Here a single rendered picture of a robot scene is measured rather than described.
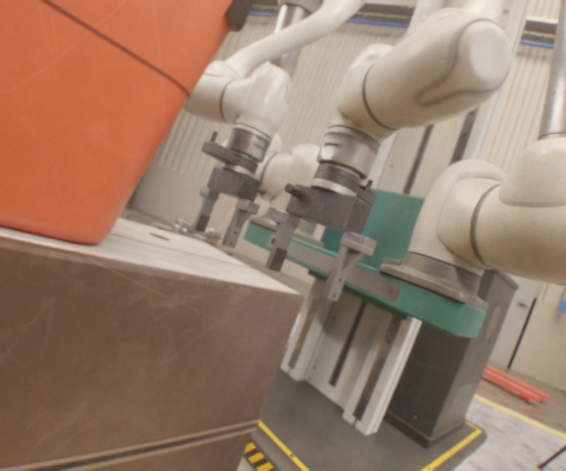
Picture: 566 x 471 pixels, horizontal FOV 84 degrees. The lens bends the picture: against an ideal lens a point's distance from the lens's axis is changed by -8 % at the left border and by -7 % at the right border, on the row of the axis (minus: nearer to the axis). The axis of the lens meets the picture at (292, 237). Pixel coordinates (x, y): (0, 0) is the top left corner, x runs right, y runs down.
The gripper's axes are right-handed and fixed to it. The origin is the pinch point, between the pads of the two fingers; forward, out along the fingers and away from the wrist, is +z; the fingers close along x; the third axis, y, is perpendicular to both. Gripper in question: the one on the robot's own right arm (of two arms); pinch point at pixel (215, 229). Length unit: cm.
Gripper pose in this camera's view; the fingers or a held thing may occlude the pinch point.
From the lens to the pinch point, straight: 76.0
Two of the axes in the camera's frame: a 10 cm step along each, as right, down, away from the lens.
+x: -6.6, -2.5, 7.1
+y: 6.6, 2.5, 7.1
